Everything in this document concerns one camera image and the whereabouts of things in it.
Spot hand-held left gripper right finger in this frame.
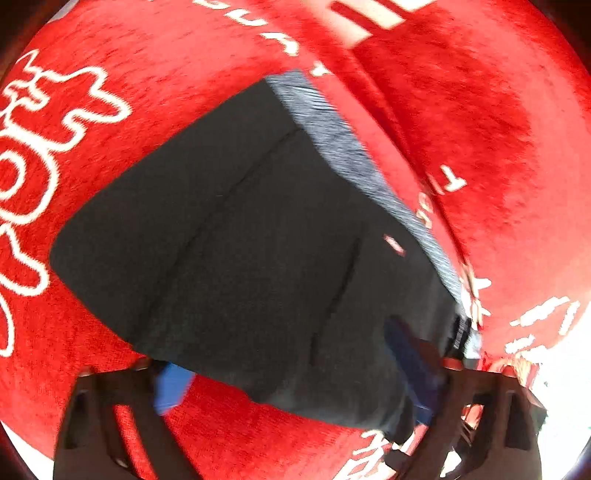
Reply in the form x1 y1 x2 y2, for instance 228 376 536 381
383 316 543 480

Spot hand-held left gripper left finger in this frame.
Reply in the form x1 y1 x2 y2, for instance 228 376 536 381
53 357 199 480

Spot black pants with floral trim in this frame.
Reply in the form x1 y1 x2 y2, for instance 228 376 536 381
50 69 483 445

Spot red printed cloth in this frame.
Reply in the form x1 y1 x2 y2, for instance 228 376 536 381
0 0 591 480

